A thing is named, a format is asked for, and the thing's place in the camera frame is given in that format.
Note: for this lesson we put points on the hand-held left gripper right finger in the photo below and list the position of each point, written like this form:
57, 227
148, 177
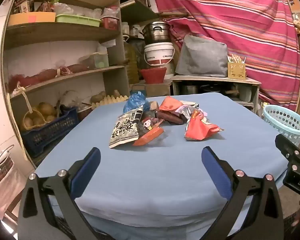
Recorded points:
215, 172

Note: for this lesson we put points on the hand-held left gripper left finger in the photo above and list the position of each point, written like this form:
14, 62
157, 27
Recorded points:
90, 165

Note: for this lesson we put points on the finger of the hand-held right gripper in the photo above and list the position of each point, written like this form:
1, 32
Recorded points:
285, 143

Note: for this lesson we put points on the light blue plastic basket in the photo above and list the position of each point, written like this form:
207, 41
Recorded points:
282, 120

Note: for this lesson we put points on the large red snack packet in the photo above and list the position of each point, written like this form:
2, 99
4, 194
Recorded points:
200, 130

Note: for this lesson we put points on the black and white snack packet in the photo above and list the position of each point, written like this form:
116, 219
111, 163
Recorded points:
125, 130

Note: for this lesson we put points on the orange-red packet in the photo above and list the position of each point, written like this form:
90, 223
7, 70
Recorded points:
150, 136

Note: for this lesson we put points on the small cartoon print packet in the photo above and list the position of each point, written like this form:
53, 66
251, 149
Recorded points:
147, 125

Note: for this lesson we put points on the dark red packet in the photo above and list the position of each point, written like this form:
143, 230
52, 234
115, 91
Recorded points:
168, 117

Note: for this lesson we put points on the blue plastic bag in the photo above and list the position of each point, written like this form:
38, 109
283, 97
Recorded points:
136, 101

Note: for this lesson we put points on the orange packet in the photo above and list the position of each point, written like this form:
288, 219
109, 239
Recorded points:
170, 103

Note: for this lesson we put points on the dark blue plastic crate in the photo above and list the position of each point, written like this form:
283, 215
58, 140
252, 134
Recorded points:
47, 135

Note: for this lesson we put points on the blue tablecloth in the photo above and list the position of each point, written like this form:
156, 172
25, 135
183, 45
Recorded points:
152, 180

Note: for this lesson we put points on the yellow egg tray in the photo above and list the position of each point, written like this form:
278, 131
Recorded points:
110, 102

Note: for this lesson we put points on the yellow chopstick holder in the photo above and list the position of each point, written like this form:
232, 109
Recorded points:
236, 71

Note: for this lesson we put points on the white cloth bag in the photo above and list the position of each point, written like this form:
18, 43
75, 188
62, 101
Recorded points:
5, 187

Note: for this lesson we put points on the wooden cabinet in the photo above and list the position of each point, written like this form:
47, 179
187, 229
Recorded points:
215, 80

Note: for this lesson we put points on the red mesh bag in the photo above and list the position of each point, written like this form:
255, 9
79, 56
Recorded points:
37, 76
75, 68

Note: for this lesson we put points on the cardboard box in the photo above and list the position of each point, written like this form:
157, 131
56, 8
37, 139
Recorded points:
157, 88

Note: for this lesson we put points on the clear plastic container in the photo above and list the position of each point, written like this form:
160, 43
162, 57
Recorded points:
95, 60

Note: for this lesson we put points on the red plastic bowl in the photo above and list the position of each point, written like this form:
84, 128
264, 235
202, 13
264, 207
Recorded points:
152, 75

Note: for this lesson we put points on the yellow oil bottle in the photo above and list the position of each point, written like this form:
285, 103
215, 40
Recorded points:
131, 62

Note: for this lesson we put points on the grey fabric cover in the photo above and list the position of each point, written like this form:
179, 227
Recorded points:
202, 57

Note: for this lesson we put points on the pink striped cloth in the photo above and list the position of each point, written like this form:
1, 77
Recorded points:
240, 30

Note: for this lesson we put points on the white plastic bucket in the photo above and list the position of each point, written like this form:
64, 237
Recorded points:
158, 53

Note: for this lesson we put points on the wooden shelf unit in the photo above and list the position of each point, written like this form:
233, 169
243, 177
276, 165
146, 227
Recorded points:
65, 32

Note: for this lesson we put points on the small red basket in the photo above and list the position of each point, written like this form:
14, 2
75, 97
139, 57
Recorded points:
110, 23

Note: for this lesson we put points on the green plastic tray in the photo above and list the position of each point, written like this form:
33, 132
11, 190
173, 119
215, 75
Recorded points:
77, 20

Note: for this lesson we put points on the metal cooking pot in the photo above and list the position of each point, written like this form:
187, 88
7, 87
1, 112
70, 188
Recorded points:
156, 32

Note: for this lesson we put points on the yellow plastic box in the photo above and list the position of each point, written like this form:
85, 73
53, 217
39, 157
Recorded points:
27, 18

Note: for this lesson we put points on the printed carton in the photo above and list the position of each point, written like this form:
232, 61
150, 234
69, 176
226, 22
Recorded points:
22, 3

